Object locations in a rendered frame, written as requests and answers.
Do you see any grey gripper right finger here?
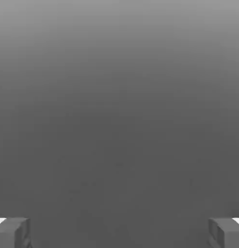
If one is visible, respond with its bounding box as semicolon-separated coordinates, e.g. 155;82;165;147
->
207;217;239;248

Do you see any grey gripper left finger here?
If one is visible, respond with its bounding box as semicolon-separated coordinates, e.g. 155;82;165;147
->
0;217;32;248

